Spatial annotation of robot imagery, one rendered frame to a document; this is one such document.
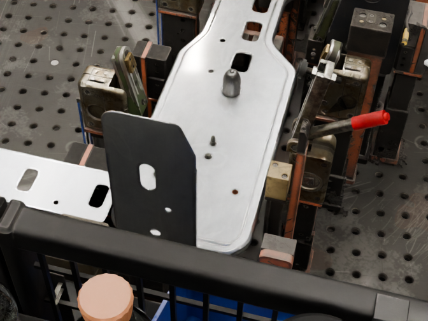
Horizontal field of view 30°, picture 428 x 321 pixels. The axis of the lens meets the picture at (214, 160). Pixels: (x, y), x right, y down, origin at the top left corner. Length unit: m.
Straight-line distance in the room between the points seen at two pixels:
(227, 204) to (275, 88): 0.27
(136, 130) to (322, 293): 0.45
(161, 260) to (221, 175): 0.75
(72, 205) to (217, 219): 0.23
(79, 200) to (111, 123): 0.35
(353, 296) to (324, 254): 1.03
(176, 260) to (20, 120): 1.29
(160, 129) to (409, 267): 0.80
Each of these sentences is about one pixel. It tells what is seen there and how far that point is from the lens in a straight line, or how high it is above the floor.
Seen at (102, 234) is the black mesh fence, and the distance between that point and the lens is 0.56.
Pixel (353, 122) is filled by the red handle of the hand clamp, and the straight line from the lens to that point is 1.22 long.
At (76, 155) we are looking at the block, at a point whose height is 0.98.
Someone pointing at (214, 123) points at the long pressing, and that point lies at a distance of 1.36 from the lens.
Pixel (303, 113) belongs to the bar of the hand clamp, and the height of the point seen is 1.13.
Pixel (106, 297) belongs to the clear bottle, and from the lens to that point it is 0.44.
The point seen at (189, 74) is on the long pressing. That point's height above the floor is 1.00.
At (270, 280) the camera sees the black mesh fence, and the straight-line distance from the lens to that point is 0.54.
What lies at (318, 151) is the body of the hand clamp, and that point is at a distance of 1.27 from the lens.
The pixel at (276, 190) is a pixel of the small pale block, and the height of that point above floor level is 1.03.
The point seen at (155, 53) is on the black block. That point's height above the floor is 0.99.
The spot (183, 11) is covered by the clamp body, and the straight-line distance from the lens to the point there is 1.67.
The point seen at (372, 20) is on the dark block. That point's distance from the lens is 1.40.
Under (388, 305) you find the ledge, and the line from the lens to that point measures 0.54.
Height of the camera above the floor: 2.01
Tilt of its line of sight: 51 degrees down
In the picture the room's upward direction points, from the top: 2 degrees clockwise
